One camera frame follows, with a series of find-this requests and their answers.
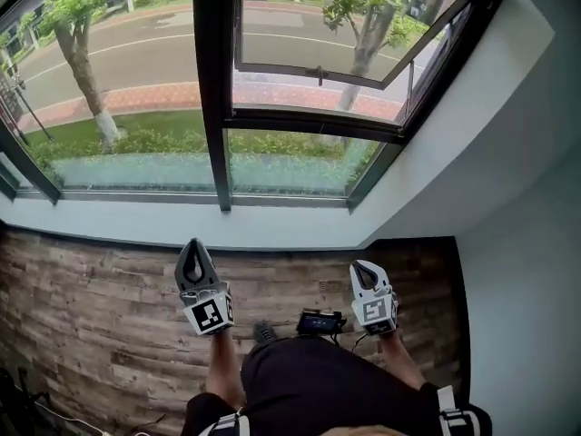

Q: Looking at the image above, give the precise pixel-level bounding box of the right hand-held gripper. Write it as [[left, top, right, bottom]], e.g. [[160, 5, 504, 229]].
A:
[[349, 259, 401, 337]]

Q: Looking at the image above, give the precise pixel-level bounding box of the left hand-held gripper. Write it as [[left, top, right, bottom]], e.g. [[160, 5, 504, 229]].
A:
[[174, 237, 235, 337]]

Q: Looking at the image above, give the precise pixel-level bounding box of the person's right forearm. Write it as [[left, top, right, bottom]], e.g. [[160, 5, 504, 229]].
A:
[[376, 332, 428, 392]]

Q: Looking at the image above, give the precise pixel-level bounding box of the person's left forearm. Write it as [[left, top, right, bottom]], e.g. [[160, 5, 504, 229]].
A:
[[206, 332, 249, 408]]

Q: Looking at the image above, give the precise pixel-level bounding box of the small black display device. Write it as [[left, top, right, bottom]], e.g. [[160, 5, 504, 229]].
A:
[[297, 309, 346, 335]]

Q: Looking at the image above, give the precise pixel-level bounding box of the grey sneaker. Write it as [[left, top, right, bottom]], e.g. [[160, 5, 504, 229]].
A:
[[252, 320, 279, 345]]

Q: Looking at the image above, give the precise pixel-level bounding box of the person's dark clothing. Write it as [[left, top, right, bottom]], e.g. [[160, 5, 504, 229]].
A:
[[181, 336, 494, 436]]

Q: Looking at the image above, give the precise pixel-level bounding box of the black office chair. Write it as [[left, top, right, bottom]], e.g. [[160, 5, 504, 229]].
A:
[[0, 365, 51, 436]]

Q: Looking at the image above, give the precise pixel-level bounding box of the red outdoor sign board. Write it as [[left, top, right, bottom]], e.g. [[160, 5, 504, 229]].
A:
[[0, 61, 54, 143]]

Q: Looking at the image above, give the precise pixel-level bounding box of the white harness strap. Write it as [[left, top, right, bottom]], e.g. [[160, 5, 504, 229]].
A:
[[438, 384, 478, 436], [199, 406, 251, 436]]

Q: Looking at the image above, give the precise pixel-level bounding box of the black window frame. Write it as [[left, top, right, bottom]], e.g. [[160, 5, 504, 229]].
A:
[[0, 0, 505, 213]]

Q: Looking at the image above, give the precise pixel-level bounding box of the white power cable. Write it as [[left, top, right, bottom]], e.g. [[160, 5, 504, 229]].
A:
[[34, 400, 153, 436]]

